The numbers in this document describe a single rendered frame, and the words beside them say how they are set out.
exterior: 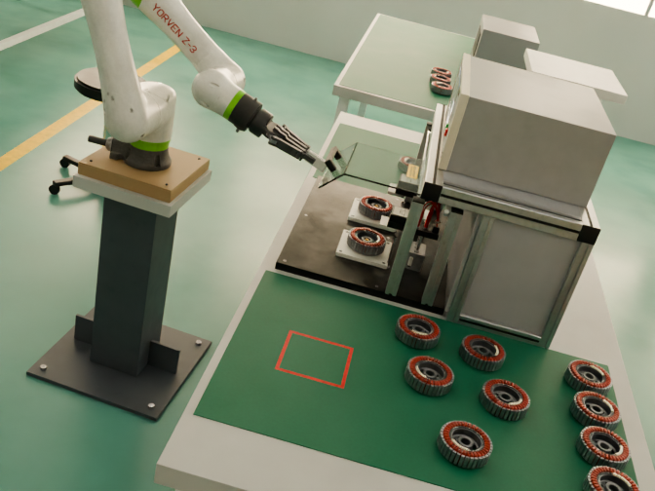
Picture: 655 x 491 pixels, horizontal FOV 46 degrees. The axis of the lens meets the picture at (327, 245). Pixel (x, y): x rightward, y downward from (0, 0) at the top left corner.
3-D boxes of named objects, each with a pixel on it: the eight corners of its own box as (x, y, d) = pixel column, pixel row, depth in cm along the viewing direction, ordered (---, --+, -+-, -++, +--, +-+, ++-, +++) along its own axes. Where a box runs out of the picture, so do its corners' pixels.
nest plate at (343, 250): (334, 255, 220) (335, 251, 219) (342, 232, 233) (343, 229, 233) (386, 269, 219) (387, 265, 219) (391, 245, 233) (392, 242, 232)
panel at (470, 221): (443, 311, 207) (478, 212, 192) (451, 209, 265) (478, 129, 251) (447, 312, 207) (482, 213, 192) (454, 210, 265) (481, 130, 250)
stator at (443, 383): (434, 363, 188) (438, 351, 186) (459, 394, 180) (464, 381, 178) (395, 369, 183) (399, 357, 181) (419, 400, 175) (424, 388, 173)
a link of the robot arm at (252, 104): (241, 94, 208) (251, 87, 216) (221, 129, 213) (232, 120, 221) (260, 107, 208) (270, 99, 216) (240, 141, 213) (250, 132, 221)
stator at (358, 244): (343, 249, 221) (346, 239, 219) (349, 233, 231) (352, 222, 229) (381, 260, 221) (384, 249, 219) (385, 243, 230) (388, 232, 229)
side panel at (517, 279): (445, 321, 207) (482, 215, 192) (446, 315, 209) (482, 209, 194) (548, 349, 205) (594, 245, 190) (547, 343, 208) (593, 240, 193)
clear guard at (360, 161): (318, 188, 200) (323, 167, 197) (332, 156, 221) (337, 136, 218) (441, 221, 198) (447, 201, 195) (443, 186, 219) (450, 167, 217)
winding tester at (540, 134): (438, 169, 200) (461, 93, 190) (443, 117, 238) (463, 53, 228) (586, 208, 198) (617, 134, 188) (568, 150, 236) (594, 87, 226)
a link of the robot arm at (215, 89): (178, 97, 211) (197, 64, 206) (194, 89, 222) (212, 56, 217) (221, 127, 211) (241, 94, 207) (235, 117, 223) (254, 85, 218)
